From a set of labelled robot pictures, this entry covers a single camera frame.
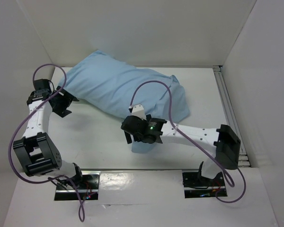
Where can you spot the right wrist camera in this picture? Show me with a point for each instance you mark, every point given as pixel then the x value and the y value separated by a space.
pixel 138 111

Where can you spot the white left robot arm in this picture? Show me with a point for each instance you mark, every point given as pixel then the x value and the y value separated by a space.
pixel 35 151

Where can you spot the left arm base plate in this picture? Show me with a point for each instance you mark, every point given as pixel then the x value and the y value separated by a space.
pixel 87 188

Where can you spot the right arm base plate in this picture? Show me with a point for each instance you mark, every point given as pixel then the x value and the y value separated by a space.
pixel 196 186

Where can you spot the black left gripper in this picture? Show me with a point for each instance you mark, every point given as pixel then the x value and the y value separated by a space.
pixel 66 98

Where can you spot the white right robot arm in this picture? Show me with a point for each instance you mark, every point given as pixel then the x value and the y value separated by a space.
pixel 222 145

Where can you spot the green and blue pillowcase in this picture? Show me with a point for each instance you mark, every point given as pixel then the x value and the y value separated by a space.
pixel 113 85

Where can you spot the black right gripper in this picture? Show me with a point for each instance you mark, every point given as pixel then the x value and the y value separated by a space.
pixel 128 136

